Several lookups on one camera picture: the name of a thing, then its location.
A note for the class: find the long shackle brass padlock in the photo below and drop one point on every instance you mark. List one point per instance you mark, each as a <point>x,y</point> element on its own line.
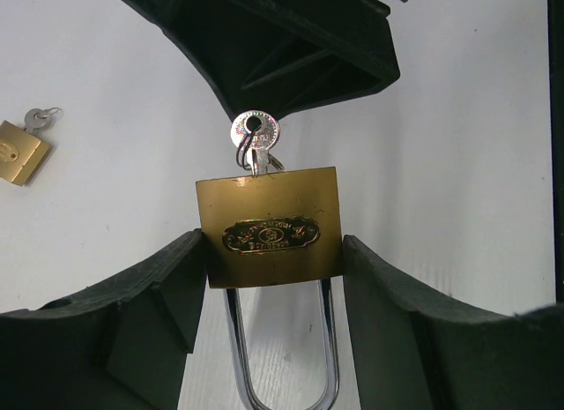
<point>271,230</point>

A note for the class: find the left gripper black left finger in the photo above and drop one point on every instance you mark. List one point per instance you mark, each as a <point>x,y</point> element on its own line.
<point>119,344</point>

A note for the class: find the small brass padlock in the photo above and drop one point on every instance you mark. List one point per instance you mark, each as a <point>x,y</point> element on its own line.
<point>21,154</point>

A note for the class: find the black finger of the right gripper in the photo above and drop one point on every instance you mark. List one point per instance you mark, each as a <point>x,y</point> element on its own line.
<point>281,56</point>

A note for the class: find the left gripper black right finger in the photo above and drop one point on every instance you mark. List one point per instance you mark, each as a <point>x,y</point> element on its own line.
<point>417,348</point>

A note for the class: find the silver key bunch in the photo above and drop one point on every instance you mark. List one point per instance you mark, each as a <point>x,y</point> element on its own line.
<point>40,118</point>

